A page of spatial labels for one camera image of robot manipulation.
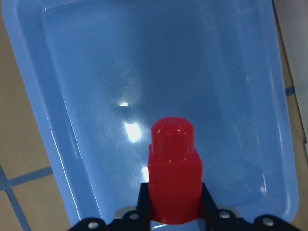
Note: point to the red block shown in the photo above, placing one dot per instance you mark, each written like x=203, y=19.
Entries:
x=175, y=172

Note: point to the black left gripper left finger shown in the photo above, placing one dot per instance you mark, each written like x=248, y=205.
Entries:
x=143, y=206

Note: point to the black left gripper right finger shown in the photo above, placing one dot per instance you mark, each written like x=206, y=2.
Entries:
x=207, y=208

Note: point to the blue plastic tray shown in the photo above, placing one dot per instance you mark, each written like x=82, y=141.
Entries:
x=100, y=73

